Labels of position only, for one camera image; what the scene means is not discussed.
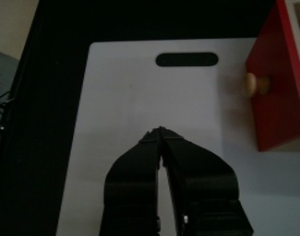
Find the red wooden drawer with knob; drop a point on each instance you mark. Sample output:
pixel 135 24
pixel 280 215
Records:
pixel 278 101

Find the white plastic cutting board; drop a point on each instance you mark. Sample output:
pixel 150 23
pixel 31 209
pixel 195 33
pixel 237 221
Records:
pixel 127 101

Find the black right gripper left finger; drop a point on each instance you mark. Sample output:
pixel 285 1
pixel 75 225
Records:
pixel 131 190

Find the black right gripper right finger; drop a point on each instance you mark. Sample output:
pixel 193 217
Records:
pixel 205 190

